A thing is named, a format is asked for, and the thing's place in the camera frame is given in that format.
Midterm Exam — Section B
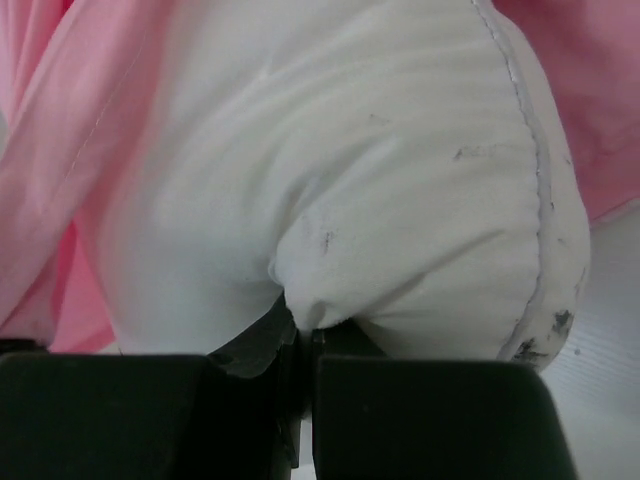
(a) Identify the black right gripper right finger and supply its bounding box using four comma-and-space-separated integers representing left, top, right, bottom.
311, 321, 577, 480

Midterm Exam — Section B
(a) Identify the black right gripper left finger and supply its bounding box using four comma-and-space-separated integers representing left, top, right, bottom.
1, 300, 300, 479

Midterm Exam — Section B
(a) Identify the white pillow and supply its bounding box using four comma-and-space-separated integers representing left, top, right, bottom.
83, 1, 590, 369

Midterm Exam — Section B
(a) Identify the pink pillowcase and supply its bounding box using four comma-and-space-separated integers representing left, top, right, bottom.
1, 1, 639, 351

